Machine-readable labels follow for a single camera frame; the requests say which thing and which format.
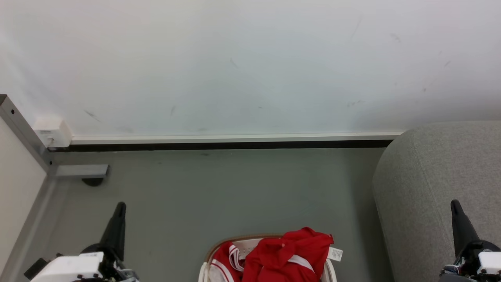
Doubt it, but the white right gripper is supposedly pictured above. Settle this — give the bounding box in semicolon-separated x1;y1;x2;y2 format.
440;199;501;282

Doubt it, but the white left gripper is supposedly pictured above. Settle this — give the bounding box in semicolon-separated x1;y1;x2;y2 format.
24;202;139;282

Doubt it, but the red and white jersey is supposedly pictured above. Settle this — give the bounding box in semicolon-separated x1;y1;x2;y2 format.
209;227;344;282

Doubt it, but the grey fabric sofa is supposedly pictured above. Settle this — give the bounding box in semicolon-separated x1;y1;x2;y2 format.
373;121;501;282

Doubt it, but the white side panel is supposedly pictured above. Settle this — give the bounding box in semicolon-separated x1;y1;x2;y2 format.
0;117;48;267

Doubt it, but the black skirting strip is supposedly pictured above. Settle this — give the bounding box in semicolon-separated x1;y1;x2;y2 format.
47;140;394;153

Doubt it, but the white laundry basket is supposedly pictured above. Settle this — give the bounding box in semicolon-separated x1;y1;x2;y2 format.
198;234;338;282

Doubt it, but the white wall trunking box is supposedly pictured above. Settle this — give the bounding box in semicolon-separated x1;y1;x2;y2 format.
33;117;73;148

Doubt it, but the grey metal frame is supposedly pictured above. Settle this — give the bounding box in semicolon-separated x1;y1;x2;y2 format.
0;94;110;282

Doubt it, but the white wall trunking strip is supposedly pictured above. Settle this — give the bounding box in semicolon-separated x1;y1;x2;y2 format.
70;132;404;145

